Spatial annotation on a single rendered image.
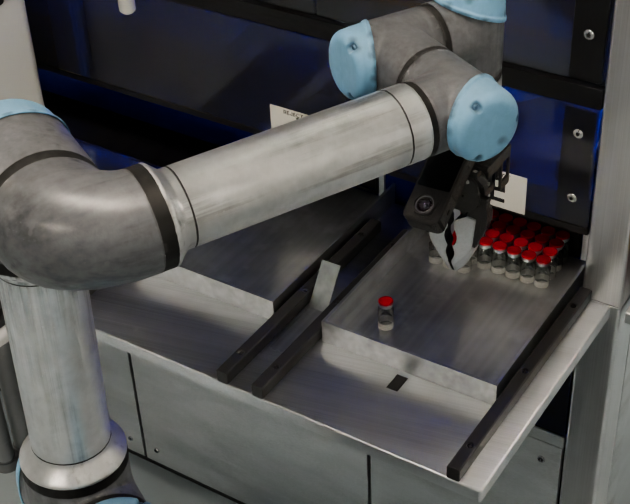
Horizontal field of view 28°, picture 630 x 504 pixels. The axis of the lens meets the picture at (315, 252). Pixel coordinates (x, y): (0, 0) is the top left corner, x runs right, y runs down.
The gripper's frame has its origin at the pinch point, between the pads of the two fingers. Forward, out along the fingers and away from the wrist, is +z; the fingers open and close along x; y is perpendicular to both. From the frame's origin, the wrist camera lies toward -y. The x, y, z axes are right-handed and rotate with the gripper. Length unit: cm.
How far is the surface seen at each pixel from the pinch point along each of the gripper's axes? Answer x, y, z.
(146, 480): 86, 29, 110
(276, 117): 44, 27, 7
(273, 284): 32.6, 8.3, 21.3
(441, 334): 6.4, 10.5, 21.3
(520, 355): -6.1, 8.7, 18.3
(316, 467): 40, 28, 80
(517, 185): 4.0, 27.4, 6.0
